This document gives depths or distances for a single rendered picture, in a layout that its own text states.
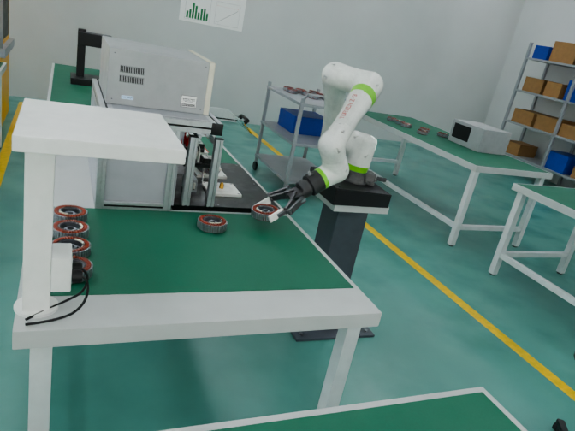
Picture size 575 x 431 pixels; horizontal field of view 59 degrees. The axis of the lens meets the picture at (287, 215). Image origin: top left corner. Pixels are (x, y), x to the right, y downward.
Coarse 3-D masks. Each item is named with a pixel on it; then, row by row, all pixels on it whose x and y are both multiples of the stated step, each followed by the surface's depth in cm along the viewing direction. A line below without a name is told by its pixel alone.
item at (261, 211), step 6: (258, 204) 204; (264, 204) 205; (270, 204) 206; (252, 210) 199; (258, 210) 199; (264, 210) 203; (270, 210) 205; (276, 210) 201; (252, 216) 200; (258, 216) 198; (264, 216) 197
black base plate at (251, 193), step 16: (240, 176) 255; (176, 192) 215; (192, 192) 219; (240, 192) 231; (256, 192) 236; (176, 208) 203; (192, 208) 205; (208, 208) 208; (224, 208) 211; (240, 208) 213
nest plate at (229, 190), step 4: (204, 184) 229; (224, 184) 234; (228, 184) 236; (232, 184) 237; (204, 188) 226; (216, 188) 227; (224, 188) 229; (228, 188) 230; (232, 188) 231; (236, 188) 232; (216, 192) 221; (220, 192) 222; (224, 192) 223; (228, 192) 224; (232, 192) 225; (236, 192) 226; (220, 196) 222; (224, 196) 222; (228, 196) 223; (232, 196) 224; (236, 196) 224; (240, 196) 225
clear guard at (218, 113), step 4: (212, 108) 250; (216, 108) 252; (212, 112) 240; (216, 112) 242; (220, 112) 244; (224, 112) 246; (228, 112) 248; (232, 112) 250; (216, 116) 232; (220, 116) 234; (224, 116) 236; (228, 116) 238; (232, 116) 239; (236, 116) 242; (232, 120) 234; (236, 120) 235; (240, 120) 236; (240, 124) 250; (244, 124) 237
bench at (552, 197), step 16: (528, 192) 371; (544, 192) 371; (560, 192) 382; (512, 208) 388; (560, 208) 346; (512, 224) 388; (496, 256) 400; (512, 256) 403; (528, 256) 411; (544, 256) 419; (560, 256) 427; (496, 272) 404; (528, 272) 373; (560, 272) 435; (560, 288) 353
